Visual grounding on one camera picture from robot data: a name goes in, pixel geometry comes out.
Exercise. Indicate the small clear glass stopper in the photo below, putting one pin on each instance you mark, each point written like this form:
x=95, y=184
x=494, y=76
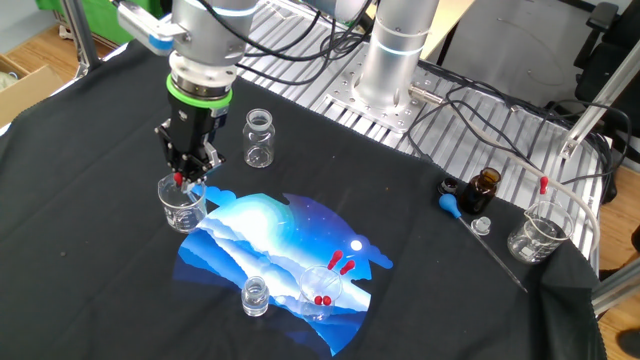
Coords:
x=481, y=226

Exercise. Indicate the black cloth with blue print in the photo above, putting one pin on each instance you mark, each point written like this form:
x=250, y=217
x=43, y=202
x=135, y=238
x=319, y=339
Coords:
x=75, y=275

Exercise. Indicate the black bottle cap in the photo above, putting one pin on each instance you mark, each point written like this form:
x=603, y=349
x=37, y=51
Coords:
x=448, y=186

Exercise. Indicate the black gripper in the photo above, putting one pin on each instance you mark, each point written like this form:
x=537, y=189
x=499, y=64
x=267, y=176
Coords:
x=197, y=127

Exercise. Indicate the brown glass bottle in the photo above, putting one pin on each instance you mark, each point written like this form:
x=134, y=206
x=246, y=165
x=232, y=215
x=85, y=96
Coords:
x=477, y=197

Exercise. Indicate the black office chair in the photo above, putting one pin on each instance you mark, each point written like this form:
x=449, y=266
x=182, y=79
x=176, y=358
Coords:
x=597, y=25

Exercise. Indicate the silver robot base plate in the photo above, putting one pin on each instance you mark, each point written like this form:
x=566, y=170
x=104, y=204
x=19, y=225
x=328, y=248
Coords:
x=390, y=117

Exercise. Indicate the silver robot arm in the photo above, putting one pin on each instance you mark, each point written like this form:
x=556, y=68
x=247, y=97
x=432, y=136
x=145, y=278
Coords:
x=210, y=35

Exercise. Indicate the aluminium frame post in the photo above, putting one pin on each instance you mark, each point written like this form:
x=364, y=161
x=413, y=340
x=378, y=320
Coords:
x=80, y=35
x=617, y=287
x=595, y=107

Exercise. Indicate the glass beaker holding droppers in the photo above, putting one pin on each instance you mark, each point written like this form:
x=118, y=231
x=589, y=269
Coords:
x=334, y=287

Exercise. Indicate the long blue bulb pipette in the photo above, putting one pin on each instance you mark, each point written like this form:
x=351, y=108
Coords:
x=448, y=204

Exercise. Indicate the clear glass beaker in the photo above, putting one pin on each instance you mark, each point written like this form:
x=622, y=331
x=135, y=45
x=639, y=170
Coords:
x=182, y=217

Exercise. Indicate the small clear glass vial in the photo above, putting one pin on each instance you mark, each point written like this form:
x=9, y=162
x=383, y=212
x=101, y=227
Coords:
x=255, y=300

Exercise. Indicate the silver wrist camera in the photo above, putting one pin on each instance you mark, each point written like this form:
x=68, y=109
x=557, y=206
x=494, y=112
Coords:
x=145, y=25

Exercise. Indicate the glass beaker holding liquid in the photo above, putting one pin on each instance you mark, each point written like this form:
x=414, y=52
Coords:
x=530, y=245

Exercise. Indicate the brown cardboard box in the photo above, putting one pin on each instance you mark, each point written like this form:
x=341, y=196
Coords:
x=30, y=95

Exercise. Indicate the pale wooden board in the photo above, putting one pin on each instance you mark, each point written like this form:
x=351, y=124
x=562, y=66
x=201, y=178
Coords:
x=450, y=25

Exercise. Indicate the green fabric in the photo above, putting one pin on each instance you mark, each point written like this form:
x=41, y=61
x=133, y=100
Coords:
x=100, y=22

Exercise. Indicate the clear wide-mouth glass bottle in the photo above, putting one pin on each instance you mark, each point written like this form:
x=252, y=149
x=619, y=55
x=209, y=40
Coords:
x=259, y=145

